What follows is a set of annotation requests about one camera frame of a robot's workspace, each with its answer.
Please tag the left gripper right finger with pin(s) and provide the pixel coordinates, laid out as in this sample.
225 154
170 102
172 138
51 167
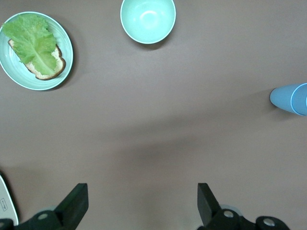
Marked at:
208 208

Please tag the mint green plate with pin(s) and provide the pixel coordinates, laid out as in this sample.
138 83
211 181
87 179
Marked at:
36 84

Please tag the green lettuce leaf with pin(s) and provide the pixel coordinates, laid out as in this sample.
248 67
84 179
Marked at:
31 40

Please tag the mint green bowl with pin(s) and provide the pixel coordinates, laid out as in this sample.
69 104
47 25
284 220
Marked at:
148 21

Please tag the brown table cover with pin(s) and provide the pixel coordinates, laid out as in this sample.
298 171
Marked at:
168 95

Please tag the white kitchen appliance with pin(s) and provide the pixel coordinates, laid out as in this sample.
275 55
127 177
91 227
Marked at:
7 198

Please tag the blue plastic cup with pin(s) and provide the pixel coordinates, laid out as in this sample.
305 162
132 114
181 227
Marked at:
281 99

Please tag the bread slice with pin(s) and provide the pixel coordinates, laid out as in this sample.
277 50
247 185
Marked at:
57 61

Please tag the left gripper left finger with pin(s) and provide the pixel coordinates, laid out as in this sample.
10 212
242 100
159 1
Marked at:
72 208

